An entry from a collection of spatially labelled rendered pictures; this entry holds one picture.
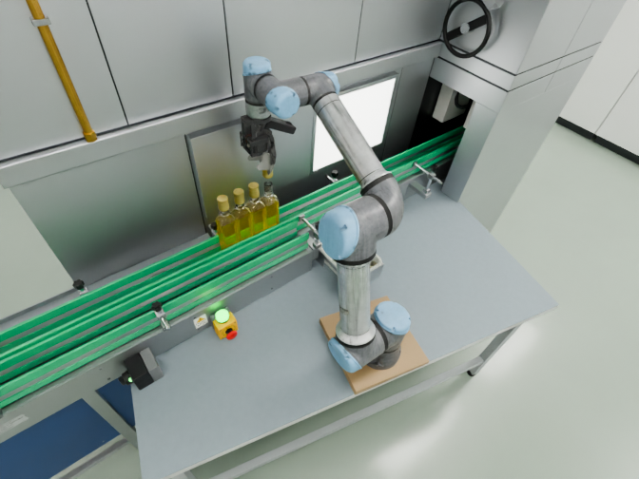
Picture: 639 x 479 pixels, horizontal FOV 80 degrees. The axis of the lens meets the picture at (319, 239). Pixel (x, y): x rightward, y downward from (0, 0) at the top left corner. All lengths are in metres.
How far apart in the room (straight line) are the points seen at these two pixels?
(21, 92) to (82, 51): 0.16
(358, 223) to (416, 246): 0.91
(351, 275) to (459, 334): 0.70
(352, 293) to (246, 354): 0.54
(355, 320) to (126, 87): 0.85
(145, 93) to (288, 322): 0.87
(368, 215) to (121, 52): 0.71
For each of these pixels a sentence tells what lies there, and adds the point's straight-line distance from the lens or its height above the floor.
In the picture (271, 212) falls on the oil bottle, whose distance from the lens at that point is 1.40.
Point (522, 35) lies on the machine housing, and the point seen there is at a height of 1.53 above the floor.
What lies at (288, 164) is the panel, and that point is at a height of 1.08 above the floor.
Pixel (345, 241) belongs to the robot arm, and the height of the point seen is 1.37.
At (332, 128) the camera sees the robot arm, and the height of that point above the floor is 1.46.
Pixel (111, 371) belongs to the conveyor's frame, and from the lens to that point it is 1.41.
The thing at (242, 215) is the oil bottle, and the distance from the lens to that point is 1.33.
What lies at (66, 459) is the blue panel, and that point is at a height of 0.40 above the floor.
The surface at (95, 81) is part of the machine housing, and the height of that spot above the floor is 1.53.
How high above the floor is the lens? 2.00
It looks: 48 degrees down
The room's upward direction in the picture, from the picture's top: 6 degrees clockwise
